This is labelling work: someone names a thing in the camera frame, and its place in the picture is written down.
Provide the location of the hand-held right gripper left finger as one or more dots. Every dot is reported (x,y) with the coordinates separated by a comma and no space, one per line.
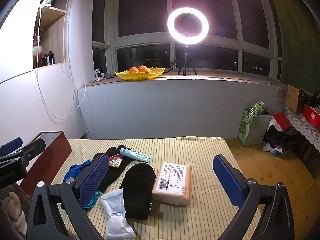
(92,180)

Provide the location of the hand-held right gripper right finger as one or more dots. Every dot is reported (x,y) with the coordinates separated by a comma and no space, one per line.
(225,177)

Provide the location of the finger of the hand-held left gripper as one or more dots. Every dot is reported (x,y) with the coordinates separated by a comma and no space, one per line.
(11,145)
(30,150)

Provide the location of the black glove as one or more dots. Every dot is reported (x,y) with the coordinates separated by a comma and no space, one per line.
(113,176)

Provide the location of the dark red storage box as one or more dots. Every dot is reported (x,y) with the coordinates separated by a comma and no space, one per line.
(50,162)

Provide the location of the black knit beanie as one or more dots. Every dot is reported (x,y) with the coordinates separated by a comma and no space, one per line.
(137,190)

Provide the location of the peach tissue pack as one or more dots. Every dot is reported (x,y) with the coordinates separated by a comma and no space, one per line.
(172,182)

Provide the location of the blue cloth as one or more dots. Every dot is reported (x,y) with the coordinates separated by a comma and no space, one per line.
(77,168)

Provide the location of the red and white snack packet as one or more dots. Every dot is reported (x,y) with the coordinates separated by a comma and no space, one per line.
(115,161)

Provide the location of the white wet wipes packet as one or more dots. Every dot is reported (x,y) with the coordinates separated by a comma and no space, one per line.
(116,212)

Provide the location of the yellow striped tablecloth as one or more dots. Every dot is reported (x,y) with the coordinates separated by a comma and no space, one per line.
(200,217)

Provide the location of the light blue tube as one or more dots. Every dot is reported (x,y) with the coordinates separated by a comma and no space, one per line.
(136,155)

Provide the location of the green printed bag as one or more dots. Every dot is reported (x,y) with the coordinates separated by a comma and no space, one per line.
(246,130)

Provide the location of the white paper bag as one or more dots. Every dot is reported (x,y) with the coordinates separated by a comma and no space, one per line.
(261,127)

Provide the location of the pile of clothes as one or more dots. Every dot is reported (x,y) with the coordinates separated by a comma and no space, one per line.
(280,137)

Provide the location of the dark bottle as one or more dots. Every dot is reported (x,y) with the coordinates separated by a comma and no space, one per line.
(50,58)
(44,60)

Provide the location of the white lace cloth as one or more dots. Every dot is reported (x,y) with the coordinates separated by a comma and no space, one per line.
(303,128)

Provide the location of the red vase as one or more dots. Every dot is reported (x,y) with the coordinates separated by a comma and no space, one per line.
(37,52)

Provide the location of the white power strip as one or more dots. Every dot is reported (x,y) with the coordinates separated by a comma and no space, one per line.
(98,73)

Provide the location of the cardboard box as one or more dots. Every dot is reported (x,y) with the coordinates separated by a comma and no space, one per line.
(292,97)

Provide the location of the red flat box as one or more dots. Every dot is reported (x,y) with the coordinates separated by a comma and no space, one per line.
(311,116)

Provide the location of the yellow fruit plate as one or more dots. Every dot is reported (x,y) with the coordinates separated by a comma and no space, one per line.
(140,76)

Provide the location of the orange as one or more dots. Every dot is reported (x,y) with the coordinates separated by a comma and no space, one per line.
(144,68)
(134,69)

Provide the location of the white framed window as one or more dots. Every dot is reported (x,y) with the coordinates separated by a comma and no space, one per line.
(240,42)

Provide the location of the green curtain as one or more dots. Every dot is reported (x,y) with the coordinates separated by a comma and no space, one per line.
(297,35)

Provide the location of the wooden wall shelf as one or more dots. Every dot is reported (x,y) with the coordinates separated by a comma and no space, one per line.
(55,35)

